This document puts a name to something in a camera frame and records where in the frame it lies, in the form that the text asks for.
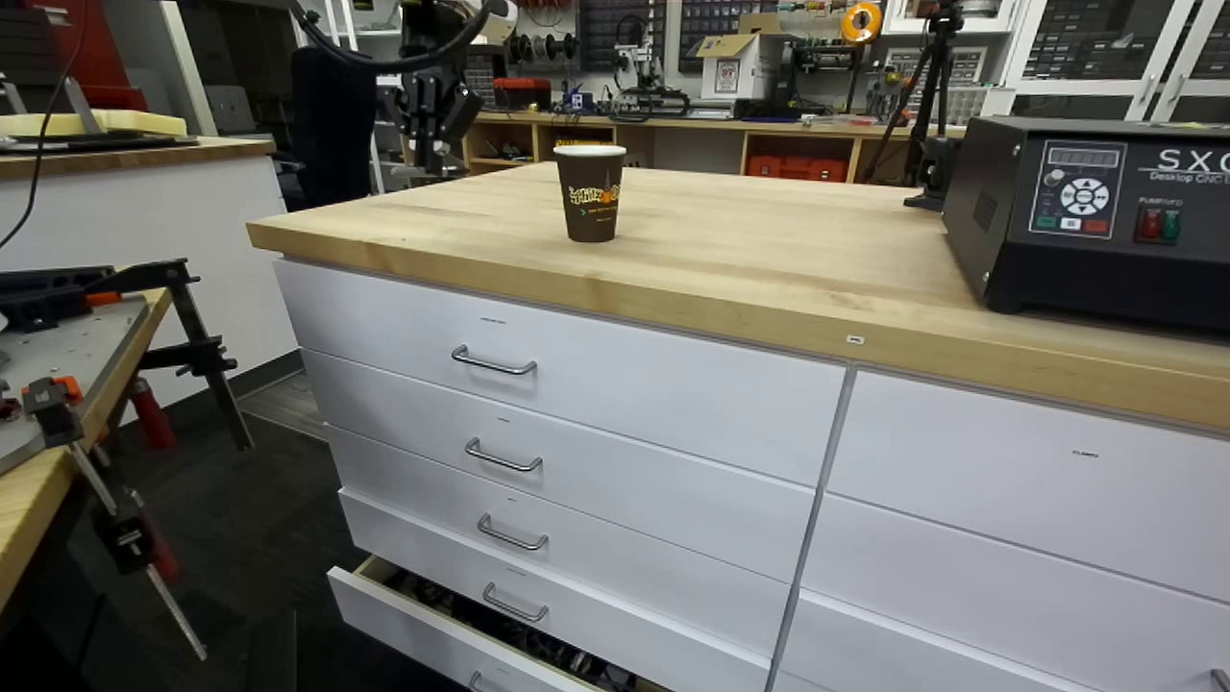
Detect cardboard box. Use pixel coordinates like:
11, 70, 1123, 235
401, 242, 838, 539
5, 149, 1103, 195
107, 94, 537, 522
692, 29, 767, 108

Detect brown paper coffee cup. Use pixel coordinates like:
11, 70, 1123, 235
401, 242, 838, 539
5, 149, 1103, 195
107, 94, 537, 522
551, 137, 629, 244

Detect black electronic control box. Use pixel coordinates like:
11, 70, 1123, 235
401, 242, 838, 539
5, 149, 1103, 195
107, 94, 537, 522
941, 115, 1230, 336

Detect red machine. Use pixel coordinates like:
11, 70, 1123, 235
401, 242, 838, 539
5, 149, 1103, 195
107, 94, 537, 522
23, 0, 150, 112

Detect black camera tripod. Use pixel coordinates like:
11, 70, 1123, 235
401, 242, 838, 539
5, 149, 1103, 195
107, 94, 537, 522
857, 0, 970, 195

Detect red clamp handle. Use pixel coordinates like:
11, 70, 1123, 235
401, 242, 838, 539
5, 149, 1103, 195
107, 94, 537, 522
127, 376, 178, 454

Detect white cabinet drawer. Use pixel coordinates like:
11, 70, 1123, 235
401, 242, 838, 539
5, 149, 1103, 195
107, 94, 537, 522
827, 363, 1230, 608
323, 552, 606, 692
772, 593, 1030, 692
333, 486, 793, 692
271, 256, 850, 486
301, 347, 838, 584
798, 490, 1230, 692
323, 422, 816, 632

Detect yellow tape roll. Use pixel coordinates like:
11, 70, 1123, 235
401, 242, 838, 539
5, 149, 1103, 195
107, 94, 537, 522
838, 0, 888, 49

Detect white framed glass cabinet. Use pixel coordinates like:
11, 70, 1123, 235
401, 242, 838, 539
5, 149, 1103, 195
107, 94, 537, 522
996, 0, 1230, 128

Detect wooden workbench with clamps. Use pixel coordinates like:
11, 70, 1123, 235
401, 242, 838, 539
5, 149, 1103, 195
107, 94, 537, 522
0, 284, 178, 609

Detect red toolbox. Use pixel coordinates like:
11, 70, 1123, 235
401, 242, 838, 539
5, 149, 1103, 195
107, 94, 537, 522
487, 72, 558, 115

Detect white counter wooden top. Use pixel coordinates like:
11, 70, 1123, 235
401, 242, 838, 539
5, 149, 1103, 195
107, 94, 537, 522
0, 129, 301, 426

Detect yellow wooden board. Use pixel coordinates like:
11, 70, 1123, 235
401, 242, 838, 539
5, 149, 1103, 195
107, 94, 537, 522
0, 108, 191, 144

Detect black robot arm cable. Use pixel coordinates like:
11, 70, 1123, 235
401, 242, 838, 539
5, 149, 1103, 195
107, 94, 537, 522
288, 0, 496, 72

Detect grey metal plate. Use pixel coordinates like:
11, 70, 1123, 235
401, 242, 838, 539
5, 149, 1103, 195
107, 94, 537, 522
0, 299, 153, 476

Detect wooden shelf workbench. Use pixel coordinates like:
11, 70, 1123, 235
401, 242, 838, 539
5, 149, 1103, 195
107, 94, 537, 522
458, 104, 929, 184

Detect black office chair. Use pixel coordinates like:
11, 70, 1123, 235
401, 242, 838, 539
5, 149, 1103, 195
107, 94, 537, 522
284, 47, 383, 212

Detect black bar clamp orange trigger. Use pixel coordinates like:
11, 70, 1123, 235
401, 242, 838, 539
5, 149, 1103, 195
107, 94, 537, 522
16, 374, 209, 664

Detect large black bar clamp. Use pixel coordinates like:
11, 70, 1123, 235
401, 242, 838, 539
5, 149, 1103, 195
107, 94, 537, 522
0, 256, 256, 454

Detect red storage bins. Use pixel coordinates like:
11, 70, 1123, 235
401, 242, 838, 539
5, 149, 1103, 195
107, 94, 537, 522
745, 152, 850, 184

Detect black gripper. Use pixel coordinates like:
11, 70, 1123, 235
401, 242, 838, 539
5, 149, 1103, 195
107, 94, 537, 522
402, 29, 487, 169

